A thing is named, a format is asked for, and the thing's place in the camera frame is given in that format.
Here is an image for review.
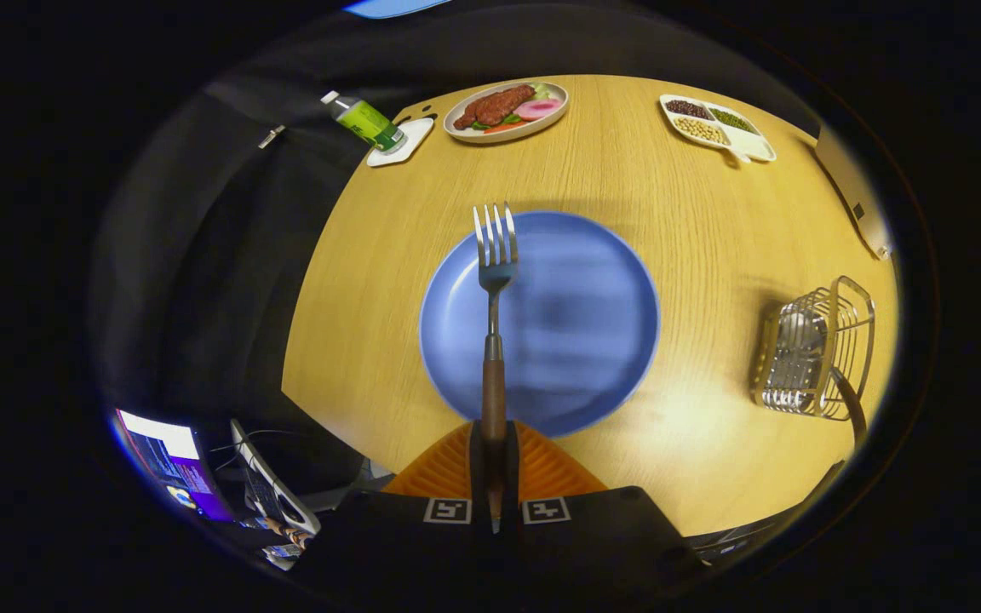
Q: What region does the white coaster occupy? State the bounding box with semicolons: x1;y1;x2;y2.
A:
366;117;436;168

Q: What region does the white divided dish with beans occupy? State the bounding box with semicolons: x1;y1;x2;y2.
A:
659;94;777;164

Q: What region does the wooden handled metal fork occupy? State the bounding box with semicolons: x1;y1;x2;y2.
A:
473;202;519;533

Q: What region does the computer monitor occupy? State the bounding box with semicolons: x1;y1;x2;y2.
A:
113;409;236;523

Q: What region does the plate of meat and vegetables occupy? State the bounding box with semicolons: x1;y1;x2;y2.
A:
443;81;570;144

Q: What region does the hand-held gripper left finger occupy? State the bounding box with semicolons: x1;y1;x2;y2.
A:
290;421;491;613

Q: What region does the white toaster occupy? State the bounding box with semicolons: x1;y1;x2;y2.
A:
814;126;893;261

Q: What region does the metal wire basket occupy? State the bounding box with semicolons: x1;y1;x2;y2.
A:
751;275;876;421

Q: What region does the green plastic bottle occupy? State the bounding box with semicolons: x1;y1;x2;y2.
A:
321;90;407;154

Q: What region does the wooden handled metal spoon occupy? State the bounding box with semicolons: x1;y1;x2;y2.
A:
780;306;869;450

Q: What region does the blue plate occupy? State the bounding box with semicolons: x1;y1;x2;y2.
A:
419;210;661;438

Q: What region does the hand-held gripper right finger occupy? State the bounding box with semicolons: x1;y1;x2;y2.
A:
499;421;704;613

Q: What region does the white keyboard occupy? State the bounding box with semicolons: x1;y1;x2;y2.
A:
229;419;321;536

